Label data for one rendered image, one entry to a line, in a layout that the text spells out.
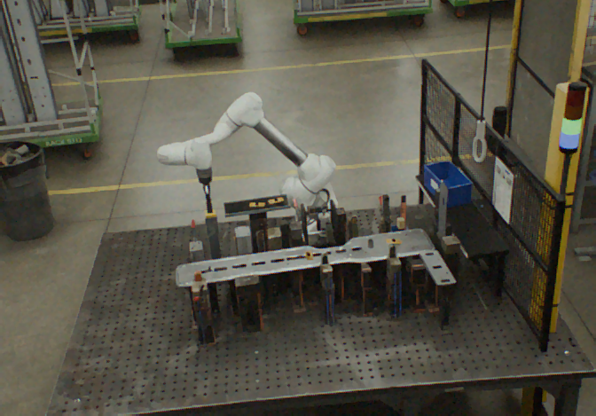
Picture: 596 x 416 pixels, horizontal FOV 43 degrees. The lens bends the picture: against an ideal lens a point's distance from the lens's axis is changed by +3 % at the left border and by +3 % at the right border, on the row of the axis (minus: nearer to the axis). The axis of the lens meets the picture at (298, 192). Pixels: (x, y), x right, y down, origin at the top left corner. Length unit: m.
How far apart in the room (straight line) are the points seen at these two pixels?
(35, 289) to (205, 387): 2.47
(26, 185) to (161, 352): 2.69
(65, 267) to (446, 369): 3.35
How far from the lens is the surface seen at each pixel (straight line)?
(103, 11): 11.23
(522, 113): 6.40
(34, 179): 6.27
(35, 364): 5.25
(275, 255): 3.98
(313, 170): 4.48
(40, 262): 6.22
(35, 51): 7.72
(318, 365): 3.75
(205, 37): 9.93
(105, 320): 4.25
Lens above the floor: 3.26
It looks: 30 degrees down
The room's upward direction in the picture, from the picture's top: 4 degrees counter-clockwise
